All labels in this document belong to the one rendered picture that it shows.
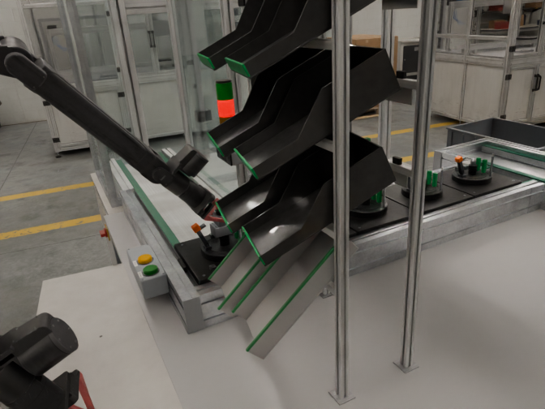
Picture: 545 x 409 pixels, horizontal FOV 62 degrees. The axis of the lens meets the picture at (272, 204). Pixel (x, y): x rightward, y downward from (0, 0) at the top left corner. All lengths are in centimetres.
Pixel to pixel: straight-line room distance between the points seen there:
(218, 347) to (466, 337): 59
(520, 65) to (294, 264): 543
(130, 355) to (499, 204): 127
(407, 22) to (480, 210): 968
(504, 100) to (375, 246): 489
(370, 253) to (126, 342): 72
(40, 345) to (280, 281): 48
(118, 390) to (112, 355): 13
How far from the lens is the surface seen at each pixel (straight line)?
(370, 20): 1069
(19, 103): 932
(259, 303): 100
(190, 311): 118
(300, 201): 91
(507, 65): 606
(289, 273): 97
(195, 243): 139
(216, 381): 108
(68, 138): 652
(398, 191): 170
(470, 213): 166
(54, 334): 71
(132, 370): 116
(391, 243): 143
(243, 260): 110
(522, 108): 642
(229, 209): 102
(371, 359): 111
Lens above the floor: 160
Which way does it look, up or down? 23 degrees down
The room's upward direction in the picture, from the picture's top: 4 degrees counter-clockwise
